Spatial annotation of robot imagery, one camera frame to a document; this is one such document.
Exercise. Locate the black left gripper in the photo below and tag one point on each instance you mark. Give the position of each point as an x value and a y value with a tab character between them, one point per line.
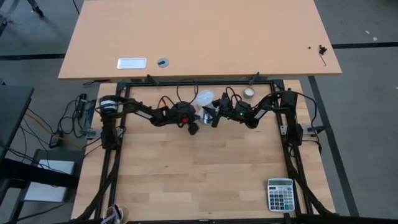
183	115

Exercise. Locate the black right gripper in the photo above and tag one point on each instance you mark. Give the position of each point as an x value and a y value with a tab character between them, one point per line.
241	115

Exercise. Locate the white reflector lightbulb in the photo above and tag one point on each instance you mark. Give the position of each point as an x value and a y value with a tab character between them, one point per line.
205	97

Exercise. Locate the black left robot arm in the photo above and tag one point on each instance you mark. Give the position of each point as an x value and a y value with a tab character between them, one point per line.
140	110

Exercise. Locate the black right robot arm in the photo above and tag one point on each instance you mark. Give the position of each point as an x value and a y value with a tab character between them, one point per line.
267	105

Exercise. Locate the small round patterned cup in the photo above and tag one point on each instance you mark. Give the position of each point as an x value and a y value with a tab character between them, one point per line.
248	92

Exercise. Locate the light wooden desk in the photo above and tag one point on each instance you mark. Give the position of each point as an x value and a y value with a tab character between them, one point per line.
217	37

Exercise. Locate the silver rectangular desk plate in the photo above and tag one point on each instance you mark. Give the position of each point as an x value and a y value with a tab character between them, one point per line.
131	63

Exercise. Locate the grey desk calculator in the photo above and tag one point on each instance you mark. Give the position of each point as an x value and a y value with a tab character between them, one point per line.
280	195

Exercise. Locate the black power strip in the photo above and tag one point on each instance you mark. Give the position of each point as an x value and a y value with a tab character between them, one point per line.
82	105

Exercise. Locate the round beige container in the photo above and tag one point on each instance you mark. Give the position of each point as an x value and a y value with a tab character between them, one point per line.
116	214

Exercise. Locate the black hex key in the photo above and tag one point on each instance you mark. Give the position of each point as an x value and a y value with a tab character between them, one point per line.
323	60

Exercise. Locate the small black hardware clump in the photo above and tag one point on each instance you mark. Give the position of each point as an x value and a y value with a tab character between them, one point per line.
322	48

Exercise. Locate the black power adapter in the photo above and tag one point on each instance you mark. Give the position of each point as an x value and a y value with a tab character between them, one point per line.
56	141

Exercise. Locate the silver flat box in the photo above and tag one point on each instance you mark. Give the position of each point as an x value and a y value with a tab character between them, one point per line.
46	194

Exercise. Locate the black stand beam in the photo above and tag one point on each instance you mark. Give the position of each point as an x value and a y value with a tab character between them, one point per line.
31	174

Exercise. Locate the black side table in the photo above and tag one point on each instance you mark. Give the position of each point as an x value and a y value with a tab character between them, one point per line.
12	109

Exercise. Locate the black tripod leg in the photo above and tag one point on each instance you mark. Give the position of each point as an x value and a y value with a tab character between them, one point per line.
35	7

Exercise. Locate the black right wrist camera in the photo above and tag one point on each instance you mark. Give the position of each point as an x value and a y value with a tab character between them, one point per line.
224	103

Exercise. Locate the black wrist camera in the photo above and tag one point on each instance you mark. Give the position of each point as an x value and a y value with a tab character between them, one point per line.
224	103
186	105

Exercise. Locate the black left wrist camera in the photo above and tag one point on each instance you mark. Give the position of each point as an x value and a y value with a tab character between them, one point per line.
186	105

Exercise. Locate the black aluminium table frame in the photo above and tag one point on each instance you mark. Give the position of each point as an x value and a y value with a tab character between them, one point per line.
211	83

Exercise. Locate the silver metal bracket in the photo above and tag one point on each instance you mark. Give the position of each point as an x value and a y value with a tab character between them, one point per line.
312	130
90	133

